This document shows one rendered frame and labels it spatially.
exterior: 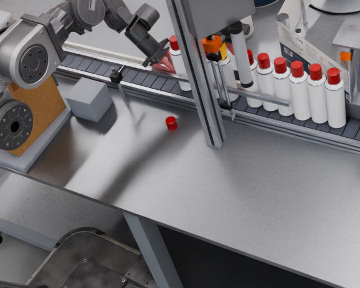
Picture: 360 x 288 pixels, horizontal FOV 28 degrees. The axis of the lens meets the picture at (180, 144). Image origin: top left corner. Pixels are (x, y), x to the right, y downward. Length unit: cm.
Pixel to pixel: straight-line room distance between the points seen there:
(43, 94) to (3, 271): 111
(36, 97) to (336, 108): 93
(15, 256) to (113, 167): 113
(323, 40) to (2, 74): 111
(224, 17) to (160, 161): 57
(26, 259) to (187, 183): 127
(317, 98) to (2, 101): 87
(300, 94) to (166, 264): 78
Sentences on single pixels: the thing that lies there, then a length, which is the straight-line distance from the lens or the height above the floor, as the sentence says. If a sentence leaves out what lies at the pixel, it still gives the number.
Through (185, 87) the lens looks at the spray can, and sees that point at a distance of 227.
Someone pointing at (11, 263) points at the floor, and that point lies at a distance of 323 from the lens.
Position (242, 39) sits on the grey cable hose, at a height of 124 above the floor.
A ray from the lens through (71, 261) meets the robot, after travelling 281.
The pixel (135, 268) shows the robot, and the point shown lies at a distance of 265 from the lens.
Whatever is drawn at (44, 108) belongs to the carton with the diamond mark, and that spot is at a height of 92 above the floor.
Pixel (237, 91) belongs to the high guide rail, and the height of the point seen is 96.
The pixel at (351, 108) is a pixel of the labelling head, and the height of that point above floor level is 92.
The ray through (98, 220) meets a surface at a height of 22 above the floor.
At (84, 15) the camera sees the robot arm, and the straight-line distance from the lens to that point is 173.
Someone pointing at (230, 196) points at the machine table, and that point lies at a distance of 205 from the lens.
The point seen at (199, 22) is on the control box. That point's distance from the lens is 179.
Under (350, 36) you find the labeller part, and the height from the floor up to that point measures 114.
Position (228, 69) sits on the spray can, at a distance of 213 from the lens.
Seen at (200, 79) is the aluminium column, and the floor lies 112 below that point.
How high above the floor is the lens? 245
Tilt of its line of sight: 47 degrees down
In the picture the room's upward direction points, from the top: 18 degrees counter-clockwise
